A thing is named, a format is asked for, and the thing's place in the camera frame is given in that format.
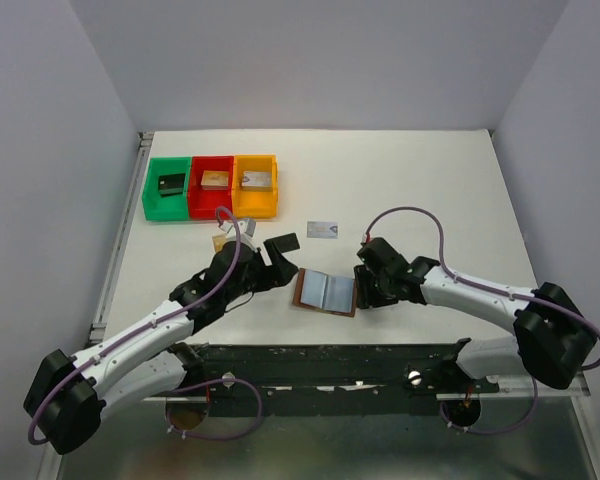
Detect gold card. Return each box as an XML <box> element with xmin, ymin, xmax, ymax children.
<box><xmin>200</xmin><ymin>170</ymin><xmax>230</xmax><ymax>191</ymax></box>
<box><xmin>212</xmin><ymin>235</ymin><xmax>228</xmax><ymax>253</ymax></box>

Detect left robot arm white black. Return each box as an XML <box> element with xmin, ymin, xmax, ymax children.
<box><xmin>23</xmin><ymin>233</ymin><xmax>299</xmax><ymax>454</ymax></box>

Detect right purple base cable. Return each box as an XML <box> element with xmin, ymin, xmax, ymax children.
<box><xmin>438</xmin><ymin>377</ymin><xmax>540</xmax><ymax>436</ymax></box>

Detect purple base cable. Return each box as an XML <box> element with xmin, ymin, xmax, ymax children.
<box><xmin>167</xmin><ymin>377</ymin><xmax>266</xmax><ymax>441</ymax></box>
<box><xmin>438</xmin><ymin>377</ymin><xmax>540</xmax><ymax>436</ymax></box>

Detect left aluminium side rail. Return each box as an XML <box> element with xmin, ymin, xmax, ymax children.
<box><xmin>86</xmin><ymin>131</ymin><xmax>155</xmax><ymax>347</ymax></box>

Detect silver card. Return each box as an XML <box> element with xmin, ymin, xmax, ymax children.
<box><xmin>306</xmin><ymin>221</ymin><xmax>339</xmax><ymax>239</ymax></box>
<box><xmin>240</xmin><ymin>171</ymin><xmax>273</xmax><ymax>191</ymax></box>

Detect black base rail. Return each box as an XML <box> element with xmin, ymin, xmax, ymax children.
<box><xmin>171</xmin><ymin>342</ymin><xmax>485</xmax><ymax>418</ymax></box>

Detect brown leather card holder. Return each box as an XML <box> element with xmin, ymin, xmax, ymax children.
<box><xmin>292</xmin><ymin>269</ymin><xmax>357</xmax><ymax>318</ymax></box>

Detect red plastic bin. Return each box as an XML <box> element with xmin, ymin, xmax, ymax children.
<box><xmin>187</xmin><ymin>156</ymin><xmax>234</xmax><ymax>220</ymax></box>

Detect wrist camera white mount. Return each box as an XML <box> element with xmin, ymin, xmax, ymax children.
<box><xmin>361</xmin><ymin>234</ymin><xmax>381</xmax><ymax>247</ymax></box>
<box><xmin>219</xmin><ymin>218</ymin><xmax>256</xmax><ymax>250</ymax></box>

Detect yellow plastic bin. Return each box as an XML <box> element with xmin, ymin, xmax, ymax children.
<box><xmin>231</xmin><ymin>155</ymin><xmax>278</xmax><ymax>219</ymax></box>

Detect black credit card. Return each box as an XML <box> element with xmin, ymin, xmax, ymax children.
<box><xmin>269</xmin><ymin>233</ymin><xmax>300</xmax><ymax>254</ymax></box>

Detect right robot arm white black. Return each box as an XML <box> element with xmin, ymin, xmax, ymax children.
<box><xmin>354</xmin><ymin>237</ymin><xmax>598</xmax><ymax>390</ymax></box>

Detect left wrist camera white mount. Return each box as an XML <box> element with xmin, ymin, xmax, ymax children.
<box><xmin>219</xmin><ymin>218</ymin><xmax>256</xmax><ymax>250</ymax></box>

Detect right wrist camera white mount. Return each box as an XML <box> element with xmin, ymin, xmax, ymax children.
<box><xmin>361</xmin><ymin>234</ymin><xmax>381</xmax><ymax>247</ymax></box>

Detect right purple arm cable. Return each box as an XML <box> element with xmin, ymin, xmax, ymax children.
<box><xmin>362</xmin><ymin>205</ymin><xmax>600</xmax><ymax>371</ymax></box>

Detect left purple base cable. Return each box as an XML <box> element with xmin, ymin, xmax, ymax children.
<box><xmin>167</xmin><ymin>377</ymin><xmax>266</xmax><ymax>441</ymax></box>

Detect silver card in yellow bin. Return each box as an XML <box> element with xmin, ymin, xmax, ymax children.
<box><xmin>240</xmin><ymin>171</ymin><xmax>273</xmax><ymax>191</ymax></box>

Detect front aluminium frame rail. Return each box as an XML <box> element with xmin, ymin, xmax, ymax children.
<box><xmin>145</xmin><ymin>374</ymin><xmax>590</xmax><ymax>405</ymax></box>

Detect black card in green bin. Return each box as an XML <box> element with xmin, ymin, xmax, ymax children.
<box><xmin>157</xmin><ymin>173</ymin><xmax>186</xmax><ymax>197</ymax></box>

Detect green plastic bin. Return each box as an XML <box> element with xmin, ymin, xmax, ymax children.
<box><xmin>142</xmin><ymin>157</ymin><xmax>192</xmax><ymax>222</ymax></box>

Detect gold card in red bin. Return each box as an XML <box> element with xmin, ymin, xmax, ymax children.
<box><xmin>200</xmin><ymin>170</ymin><xmax>230</xmax><ymax>191</ymax></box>

